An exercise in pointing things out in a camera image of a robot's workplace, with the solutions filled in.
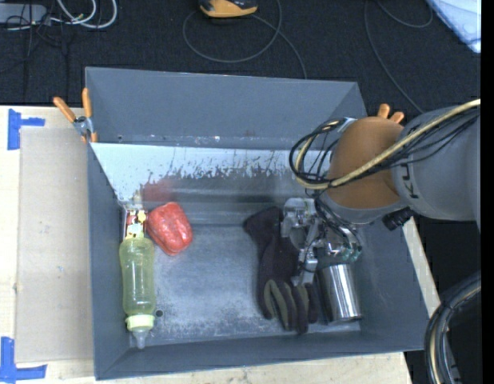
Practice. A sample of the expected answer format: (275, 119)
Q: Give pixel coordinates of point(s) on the black cylinder on white bracket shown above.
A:
(397, 217)

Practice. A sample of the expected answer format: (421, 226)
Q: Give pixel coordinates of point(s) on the yellow clear baby bottle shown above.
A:
(137, 274)

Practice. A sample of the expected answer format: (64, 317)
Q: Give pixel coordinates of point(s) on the dark brown glove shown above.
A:
(276, 262)

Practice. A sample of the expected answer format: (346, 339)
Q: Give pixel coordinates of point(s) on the shiny metal can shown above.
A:
(340, 290)

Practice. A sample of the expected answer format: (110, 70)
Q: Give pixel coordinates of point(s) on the grey metal bin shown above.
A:
(215, 278)

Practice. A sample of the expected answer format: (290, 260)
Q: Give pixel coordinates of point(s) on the pale flat board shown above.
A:
(51, 234)

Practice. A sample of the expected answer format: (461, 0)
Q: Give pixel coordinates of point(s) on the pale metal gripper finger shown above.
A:
(307, 261)
(301, 279)

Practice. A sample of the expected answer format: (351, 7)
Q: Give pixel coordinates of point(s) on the red toy bell pepper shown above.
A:
(169, 228)

